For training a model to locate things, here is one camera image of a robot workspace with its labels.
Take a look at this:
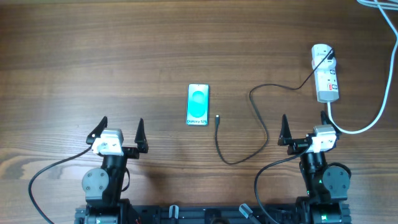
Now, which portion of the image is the turquoise screen smartphone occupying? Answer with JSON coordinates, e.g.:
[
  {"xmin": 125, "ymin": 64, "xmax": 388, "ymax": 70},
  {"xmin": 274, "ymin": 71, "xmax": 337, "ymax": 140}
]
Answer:
[{"xmin": 186, "ymin": 83, "xmax": 210, "ymax": 126}]

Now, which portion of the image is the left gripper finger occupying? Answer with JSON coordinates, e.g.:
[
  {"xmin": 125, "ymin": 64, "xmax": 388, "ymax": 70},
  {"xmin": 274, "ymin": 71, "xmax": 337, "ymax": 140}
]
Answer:
[
  {"xmin": 86, "ymin": 116, "xmax": 108, "ymax": 144},
  {"xmin": 134, "ymin": 118, "xmax": 149, "ymax": 153}
]

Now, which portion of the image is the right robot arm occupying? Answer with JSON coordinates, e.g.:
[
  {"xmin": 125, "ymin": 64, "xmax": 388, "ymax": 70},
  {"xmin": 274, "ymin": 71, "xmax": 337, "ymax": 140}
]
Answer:
[{"xmin": 278, "ymin": 111, "xmax": 352, "ymax": 224}]

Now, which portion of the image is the white cables top corner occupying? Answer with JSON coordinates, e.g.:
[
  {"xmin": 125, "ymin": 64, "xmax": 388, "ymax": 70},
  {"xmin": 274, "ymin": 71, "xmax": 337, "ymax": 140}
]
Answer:
[{"xmin": 356, "ymin": 0, "xmax": 398, "ymax": 11}]

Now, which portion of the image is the black USB charger cable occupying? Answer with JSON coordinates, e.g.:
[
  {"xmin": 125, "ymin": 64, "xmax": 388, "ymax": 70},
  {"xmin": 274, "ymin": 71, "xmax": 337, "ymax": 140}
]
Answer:
[{"xmin": 214, "ymin": 47, "xmax": 336, "ymax": 166}]

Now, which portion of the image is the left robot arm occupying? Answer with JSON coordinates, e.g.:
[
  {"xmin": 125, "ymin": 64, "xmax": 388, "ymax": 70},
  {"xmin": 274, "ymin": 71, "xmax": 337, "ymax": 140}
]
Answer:
[{"xmin": 74, "ymin": 117, "xmax": 149, "ymax": 224}]

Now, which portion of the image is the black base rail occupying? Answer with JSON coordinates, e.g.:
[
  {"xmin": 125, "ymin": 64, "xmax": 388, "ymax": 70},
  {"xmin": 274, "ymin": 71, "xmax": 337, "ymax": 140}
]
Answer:
[{"xmin": 74, "ymin": 203, "xmax": 352, "ymax": 224}]

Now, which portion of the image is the white power strip cord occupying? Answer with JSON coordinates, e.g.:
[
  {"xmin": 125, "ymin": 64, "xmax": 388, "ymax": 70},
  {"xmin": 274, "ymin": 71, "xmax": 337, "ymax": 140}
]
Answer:
[{"xmin": 326, "ymin": 0, "xmax": 398, "ymax": 135}]

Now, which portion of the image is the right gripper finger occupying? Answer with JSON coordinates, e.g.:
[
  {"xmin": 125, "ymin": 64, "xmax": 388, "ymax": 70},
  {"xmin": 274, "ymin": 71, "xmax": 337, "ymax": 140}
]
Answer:
[
  {"xmin": 277, "ymin": 114, "xmax": 292, "ymax": 146},
  {"xmin": 320, "ymin": 111, "xmax": 341, "ymax": 135}
]

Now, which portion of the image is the white power strip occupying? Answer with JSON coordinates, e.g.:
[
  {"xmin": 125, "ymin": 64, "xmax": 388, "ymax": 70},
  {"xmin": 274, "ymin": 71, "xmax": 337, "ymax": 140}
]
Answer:
[{"xmin": 312, "ymin": 44, "xmax": 339, "ymax": 103}]

